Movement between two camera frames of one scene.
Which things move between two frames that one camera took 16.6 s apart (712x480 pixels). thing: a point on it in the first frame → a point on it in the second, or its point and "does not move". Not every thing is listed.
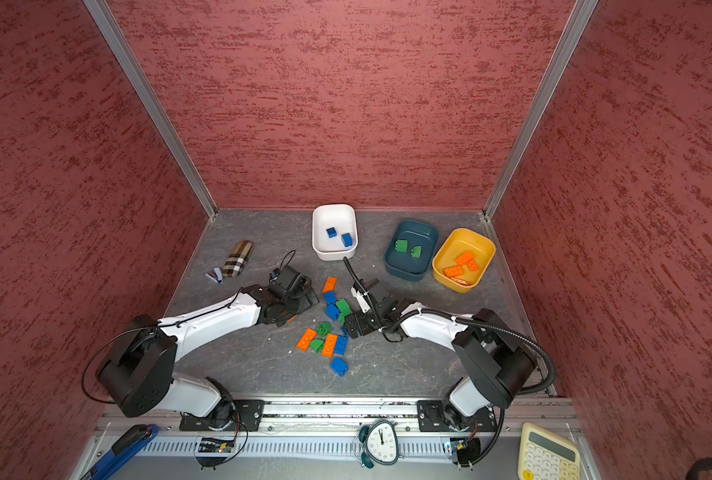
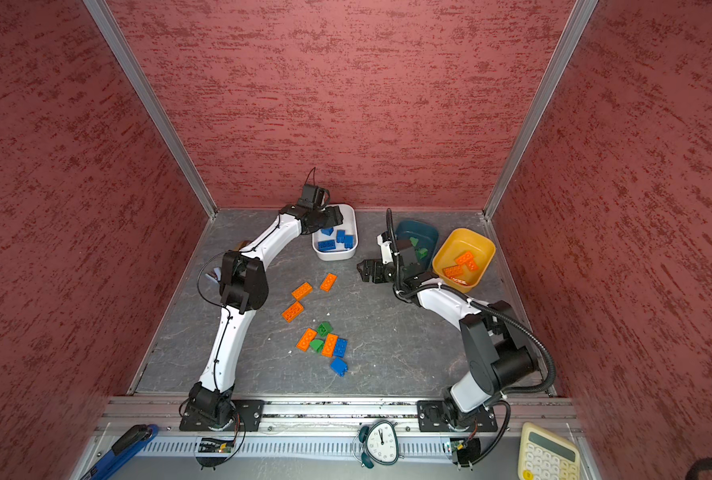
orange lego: (330, 284) does not move
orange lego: (468, 258) does not move
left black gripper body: (296, 305) → (326, 217)
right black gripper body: (364, 320) → (383, 273)
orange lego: (453, 271) does not move
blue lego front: (339, 366) does not move
